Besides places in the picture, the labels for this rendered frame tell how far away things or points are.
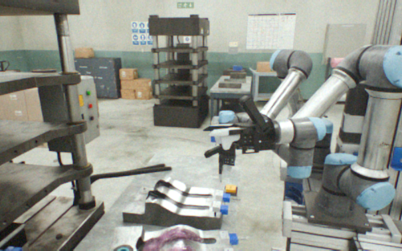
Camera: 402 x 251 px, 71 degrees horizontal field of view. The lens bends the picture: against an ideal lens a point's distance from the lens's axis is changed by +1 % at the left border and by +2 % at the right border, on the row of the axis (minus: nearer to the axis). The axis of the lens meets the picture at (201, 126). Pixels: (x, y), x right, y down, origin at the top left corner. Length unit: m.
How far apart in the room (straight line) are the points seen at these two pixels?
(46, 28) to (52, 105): 8.09
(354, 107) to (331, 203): 0.43
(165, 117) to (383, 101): 4.81
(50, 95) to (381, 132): 1.53
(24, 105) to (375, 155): 4.84
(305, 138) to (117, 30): 7.96
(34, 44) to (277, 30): 6.99
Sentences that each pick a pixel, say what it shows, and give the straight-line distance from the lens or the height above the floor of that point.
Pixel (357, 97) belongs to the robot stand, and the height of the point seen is 1.46.
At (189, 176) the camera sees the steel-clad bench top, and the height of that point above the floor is 0.80.
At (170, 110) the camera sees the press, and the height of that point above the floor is 0.34.
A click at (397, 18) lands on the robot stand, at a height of 1.77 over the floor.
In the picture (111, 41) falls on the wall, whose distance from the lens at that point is 8.70.
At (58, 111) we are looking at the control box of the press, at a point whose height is 1.32.
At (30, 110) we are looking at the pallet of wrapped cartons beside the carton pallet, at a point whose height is 0.59.
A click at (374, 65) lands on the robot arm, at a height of 1.63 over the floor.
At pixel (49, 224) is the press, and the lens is 1.73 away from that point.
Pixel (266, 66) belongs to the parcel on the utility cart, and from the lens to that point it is 7.18.
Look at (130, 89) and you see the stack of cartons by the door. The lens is 8.18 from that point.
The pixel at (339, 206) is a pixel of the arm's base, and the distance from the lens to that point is 1.25.
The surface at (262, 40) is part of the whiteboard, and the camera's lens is 7.71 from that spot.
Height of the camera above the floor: 1.71
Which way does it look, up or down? 18 degrees down
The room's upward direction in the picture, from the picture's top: straight up
